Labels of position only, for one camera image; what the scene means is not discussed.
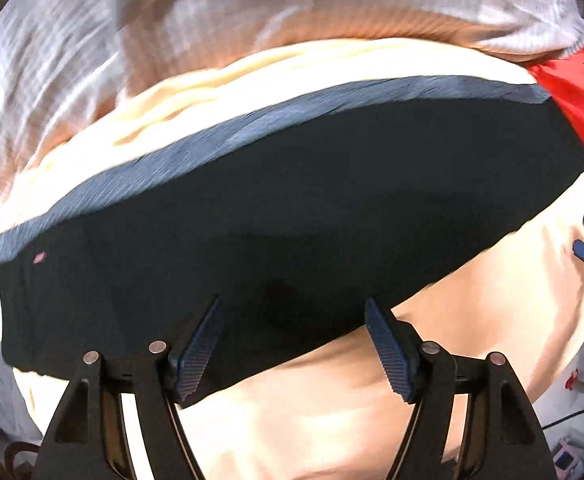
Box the black pants blue side stripe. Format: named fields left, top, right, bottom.
left=0, top=76, right=584, bottom=398

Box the grey white striped duvet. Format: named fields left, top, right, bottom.
left=0, top=0, right=584, bottom=204

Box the black cable on floor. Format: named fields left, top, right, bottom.
left=541, top=398, right=584, bottom=432

